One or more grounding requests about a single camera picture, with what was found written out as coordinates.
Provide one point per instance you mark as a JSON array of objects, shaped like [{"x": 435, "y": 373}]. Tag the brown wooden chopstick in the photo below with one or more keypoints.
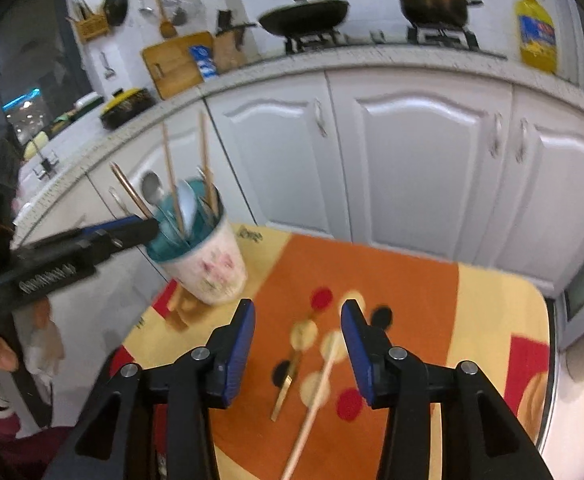
[
  {"x": 169, "y": 175},
  {"x": 204, "y": 155}
]

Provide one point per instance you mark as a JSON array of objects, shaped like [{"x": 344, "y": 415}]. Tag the white plastic spoon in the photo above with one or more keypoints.
[{"x": 188, "y": 205}]

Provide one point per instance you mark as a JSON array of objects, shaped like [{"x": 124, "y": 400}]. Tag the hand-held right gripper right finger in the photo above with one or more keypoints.
[{"x": 354, "y": 355}]

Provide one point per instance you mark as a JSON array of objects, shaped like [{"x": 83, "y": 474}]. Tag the black gas stove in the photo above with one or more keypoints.
[{"x": 437, "y": 37}]

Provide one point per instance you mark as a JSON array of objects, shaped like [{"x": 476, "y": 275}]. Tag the kitchen faucet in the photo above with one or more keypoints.
[{"x": 46, "y": 162}]

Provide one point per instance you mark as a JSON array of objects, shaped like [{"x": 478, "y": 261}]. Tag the hanging peeler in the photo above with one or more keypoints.
[{"x": 108, "y": 67}]

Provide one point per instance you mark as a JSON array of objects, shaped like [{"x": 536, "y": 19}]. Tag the yellow chopstick basket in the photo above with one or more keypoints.
[{"x": 92, "y": 27}]

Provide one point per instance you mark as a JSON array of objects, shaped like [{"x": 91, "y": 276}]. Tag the white cabinet door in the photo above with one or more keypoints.
[
  {"x": 567, "y": 200},
  {"x": 412, "y": 170},
  {"x": 272, "y": 160}
]

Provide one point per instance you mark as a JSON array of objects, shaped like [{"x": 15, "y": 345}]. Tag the hanging wooden spatula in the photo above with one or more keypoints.
[{"x": 167, "y": 27}]

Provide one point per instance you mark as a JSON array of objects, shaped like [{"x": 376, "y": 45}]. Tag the wooden cutting board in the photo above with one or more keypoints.
[{"x": 172, "y": 67}]

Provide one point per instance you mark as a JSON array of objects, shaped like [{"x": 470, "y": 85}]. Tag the gold utensil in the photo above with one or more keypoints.
[{"x": 284, "y": 395}]

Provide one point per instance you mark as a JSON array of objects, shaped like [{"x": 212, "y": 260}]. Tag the person's left forearm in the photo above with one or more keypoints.
[{"x": 2, "y": 425}]

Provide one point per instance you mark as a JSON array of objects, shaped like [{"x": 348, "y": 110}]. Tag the wooden knife block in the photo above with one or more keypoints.
[{"x": 229, "y": 50}]

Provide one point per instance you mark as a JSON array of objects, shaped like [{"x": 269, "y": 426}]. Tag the black yellow casserole pot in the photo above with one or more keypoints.
[{"x": 127, "y": 107}]

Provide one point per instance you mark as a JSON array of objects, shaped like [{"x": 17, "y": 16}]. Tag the blue white container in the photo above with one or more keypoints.
[{"x": 204, "y": 62}]

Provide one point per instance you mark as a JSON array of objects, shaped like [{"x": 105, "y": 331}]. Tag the orange yellow printed tablecloth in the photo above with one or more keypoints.
[{"x": 412, "y": 310}]

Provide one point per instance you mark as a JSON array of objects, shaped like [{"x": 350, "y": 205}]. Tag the hanging black frying pan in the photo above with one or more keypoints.
[{"x": 116, "y": 7}]

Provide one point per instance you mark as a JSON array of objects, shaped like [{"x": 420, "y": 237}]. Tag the black wok with lid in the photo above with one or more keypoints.
[{"x": 304, "y": 15}]

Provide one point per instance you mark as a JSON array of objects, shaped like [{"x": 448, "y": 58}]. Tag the white floral utensil cup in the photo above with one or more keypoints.
[{"x": 212, "y": 270}]

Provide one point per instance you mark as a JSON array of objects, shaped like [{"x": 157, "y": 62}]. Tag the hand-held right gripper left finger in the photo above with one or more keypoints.
[{"x": 239, "y": 350}]

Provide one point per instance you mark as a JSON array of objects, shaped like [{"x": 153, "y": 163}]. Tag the dark window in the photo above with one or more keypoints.
[{"x": 32, "y": 60}]

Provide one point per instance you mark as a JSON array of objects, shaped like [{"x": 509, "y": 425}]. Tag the large silver spoon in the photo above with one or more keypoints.
[{"x": 152, "y": 185}]

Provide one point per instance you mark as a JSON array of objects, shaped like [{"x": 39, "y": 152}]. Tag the yellow cooking oil bottle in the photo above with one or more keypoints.
[{"x": 537, "y": 35}]

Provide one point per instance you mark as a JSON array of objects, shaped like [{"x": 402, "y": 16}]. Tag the utensils in cup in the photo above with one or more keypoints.
[{"x": 132, "y": 145}]

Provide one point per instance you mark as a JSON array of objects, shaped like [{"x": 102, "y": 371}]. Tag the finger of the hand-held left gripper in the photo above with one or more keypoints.
[{"x": 137, "y": 232}]

